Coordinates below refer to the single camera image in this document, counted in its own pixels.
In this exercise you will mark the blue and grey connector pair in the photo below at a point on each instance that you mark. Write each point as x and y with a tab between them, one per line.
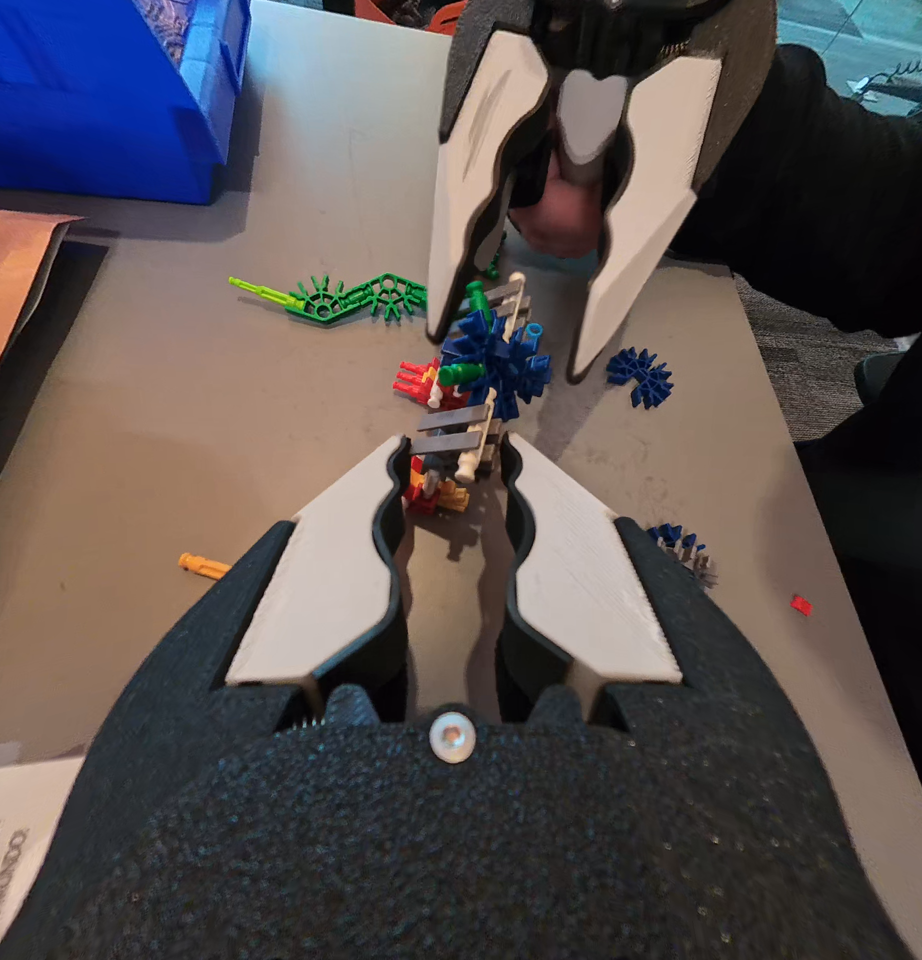
682	551

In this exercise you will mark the clear plastic bag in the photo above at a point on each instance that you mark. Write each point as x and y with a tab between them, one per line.
165	30

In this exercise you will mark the blue storage bin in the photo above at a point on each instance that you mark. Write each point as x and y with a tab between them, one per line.
93	97

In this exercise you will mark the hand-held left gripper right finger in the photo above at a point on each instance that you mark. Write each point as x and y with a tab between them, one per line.
581	585

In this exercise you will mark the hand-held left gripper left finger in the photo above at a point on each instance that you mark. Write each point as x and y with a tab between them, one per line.
318	585

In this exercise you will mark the tiny red toy piece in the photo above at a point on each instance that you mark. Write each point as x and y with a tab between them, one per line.
802	604

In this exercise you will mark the colourful toy construction model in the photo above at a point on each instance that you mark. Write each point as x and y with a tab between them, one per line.
491	360

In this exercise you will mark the person's dark clothed body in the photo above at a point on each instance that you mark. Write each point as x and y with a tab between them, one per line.
896	465

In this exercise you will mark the orange toy rod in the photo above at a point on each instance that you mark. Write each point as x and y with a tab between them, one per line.
202	564

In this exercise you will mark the printed instruction booklet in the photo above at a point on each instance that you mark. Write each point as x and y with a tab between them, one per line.
18	825

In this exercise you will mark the orange toy set package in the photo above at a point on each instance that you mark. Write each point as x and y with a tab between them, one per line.
11	285

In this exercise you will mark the blue snowflake toy connector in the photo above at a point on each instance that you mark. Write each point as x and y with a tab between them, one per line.
641	375

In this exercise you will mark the person's right forearm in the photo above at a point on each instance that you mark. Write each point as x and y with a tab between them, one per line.
806	187

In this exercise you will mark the person's right hand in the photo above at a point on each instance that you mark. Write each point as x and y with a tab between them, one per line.
566	221

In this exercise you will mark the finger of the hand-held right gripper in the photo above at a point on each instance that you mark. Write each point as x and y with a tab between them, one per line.
468	150
663	165

